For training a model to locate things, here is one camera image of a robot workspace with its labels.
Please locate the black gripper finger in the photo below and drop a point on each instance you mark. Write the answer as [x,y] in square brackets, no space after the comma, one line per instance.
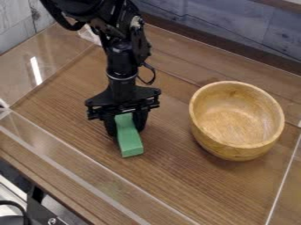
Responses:
[139,119]
[109,125]

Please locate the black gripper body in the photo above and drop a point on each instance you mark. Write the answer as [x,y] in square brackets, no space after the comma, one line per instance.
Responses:
[123,97]

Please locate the green rectangular stick block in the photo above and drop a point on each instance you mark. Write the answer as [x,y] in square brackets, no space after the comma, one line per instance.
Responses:
[127,136]

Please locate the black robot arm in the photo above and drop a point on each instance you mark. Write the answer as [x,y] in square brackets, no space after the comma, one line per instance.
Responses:
[116,23]

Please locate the round wooden bowl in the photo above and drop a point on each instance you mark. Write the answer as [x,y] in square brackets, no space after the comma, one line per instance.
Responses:
[235,120]

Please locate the clear acrylic corner bracket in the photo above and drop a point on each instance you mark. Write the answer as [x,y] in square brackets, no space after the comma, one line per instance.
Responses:
[87,35]

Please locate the clear acrylic tray wall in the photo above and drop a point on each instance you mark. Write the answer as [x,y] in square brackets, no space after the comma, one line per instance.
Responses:
[175,184]

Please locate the black metal table frame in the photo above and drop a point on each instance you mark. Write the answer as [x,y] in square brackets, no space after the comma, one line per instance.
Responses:
[38,214]

